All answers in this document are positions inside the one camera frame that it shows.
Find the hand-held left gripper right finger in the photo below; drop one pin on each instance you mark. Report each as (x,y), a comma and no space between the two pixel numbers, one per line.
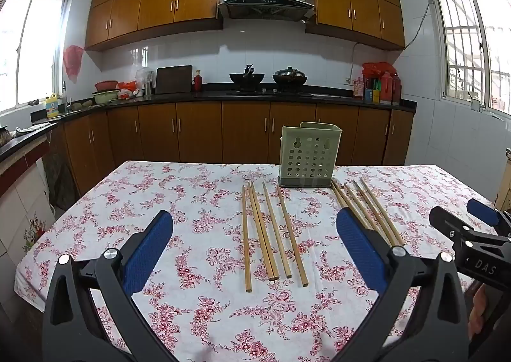
(359,246)

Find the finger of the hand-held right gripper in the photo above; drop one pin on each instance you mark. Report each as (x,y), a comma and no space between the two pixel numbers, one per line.
(447,222)
(483,210)

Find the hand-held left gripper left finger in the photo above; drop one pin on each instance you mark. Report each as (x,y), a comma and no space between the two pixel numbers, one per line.
(147,250)

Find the green perforated utensil holder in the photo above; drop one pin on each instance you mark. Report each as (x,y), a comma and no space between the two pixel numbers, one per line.
(307,162)

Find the person's right hand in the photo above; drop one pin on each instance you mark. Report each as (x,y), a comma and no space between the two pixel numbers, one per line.
(477,314)

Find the red floral white tablecloth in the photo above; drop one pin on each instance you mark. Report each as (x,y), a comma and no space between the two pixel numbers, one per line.
(179,206)

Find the dark mottled cloth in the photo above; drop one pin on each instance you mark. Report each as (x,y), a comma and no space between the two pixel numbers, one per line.
(60,174)

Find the wooden lower kitchen cabinets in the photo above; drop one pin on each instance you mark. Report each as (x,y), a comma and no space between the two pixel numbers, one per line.
(199,130)

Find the dark red sauce jug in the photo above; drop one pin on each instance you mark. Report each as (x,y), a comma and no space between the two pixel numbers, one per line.
(396,88)

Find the bright red sauce jug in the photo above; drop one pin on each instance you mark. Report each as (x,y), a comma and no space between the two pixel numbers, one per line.
(386,88)

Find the pink label bottle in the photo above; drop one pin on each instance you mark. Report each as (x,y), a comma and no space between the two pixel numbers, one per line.
(358,88)

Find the black kitchen countertop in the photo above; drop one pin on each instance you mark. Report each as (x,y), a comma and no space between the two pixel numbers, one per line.
(179,95)

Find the green basin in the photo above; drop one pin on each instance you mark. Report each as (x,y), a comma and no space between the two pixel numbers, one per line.
(104,97)

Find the red and white plastic bags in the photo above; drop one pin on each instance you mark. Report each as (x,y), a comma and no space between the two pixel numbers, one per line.
(128,90)

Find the steel cup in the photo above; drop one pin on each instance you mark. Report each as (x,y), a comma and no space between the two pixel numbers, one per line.
(147,88)

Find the barred window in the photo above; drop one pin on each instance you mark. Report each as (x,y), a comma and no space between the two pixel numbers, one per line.
(459,46)

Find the grey rag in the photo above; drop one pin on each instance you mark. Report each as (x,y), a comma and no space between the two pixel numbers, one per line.
(32,128)

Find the red bag over bottles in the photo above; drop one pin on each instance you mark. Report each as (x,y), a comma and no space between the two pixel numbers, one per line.
(377,68)

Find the red basin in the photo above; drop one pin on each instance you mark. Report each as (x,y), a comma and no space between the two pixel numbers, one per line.
(106,85)

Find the dark cutting board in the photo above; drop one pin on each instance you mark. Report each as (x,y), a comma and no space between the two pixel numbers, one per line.
(173,80)

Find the yellow detergent bottle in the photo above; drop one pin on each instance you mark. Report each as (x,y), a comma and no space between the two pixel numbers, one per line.
(52,106)

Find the red bottle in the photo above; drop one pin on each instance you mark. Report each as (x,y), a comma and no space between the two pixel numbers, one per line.
(197,82)

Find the steel faucet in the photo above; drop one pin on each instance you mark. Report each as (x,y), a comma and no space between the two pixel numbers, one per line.
(64,96)

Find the clear plastic bag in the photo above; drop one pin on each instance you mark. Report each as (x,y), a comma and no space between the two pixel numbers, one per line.
(144,74)

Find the black gas stove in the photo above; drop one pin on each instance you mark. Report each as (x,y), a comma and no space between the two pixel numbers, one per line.
(267,91)

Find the black open wok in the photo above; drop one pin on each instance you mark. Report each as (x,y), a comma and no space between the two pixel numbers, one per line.
(245,78)

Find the hanging red plastic bag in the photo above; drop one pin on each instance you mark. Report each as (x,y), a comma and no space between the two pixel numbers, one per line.
(73,60)

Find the window beside sink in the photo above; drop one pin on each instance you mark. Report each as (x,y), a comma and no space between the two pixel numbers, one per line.
(40,46)

